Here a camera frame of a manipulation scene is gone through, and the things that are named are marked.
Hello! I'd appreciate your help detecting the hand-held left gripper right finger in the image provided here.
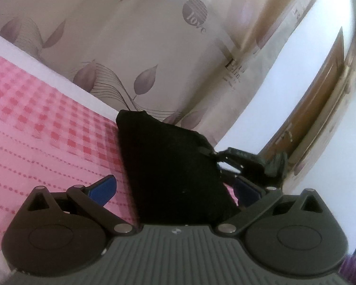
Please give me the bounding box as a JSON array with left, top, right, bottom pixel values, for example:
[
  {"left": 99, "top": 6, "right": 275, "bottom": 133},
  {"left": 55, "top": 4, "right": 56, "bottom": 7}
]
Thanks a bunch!
[{"left": 216, "top": 176, "right": 334, "bottom": 236}]

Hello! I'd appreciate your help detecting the purple cloth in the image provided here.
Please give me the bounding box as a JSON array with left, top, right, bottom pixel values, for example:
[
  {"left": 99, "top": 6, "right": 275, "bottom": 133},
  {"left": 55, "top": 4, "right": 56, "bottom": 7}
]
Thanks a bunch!
[{"left": 338, "top": 254, "right": 356, "bottom": 285}]

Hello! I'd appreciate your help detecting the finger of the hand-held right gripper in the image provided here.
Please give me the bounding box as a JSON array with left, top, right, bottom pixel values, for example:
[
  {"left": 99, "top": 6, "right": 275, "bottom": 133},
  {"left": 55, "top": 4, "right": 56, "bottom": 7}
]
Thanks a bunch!
[
  {"left": 222, "top": 162, "right": 266, "bottom": 186},
  {"left": 215, "top": 147, "right": 266, "bottom": 163}
]

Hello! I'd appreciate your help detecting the pink checked blanket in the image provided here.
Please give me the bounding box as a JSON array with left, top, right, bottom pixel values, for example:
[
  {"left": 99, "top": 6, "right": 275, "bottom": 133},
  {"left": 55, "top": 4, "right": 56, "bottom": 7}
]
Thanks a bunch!
[{"left": 0, "top": 47, "right": 241, "bottom": 262}]

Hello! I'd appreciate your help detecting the brown wooden door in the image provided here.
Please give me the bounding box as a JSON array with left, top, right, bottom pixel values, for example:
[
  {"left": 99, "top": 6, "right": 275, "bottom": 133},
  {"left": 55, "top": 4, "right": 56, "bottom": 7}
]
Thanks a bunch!
[{"left": 259, "top": 25, "right": 356, "bottom": 181}]

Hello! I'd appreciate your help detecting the small black garment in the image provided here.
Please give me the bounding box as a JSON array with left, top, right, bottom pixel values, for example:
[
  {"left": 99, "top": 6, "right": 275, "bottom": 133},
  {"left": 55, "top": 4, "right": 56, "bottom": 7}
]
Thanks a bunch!
[{"left": 116, "top": 110, "right": 241, "bottom": 224}]

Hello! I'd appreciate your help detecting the leaf print curtain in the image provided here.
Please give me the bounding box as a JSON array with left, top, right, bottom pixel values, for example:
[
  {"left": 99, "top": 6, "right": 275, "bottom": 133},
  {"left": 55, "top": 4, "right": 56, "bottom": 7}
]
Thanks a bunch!
[{"left": 0, "top": 0, "right": 325, "bottom": 162}]

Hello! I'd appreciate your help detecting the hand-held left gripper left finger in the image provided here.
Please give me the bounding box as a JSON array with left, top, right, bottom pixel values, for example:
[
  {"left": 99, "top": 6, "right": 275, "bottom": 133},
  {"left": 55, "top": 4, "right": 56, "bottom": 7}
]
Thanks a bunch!
[{"left": 15, "top": 175, "right": 137, "bottom": 236}]

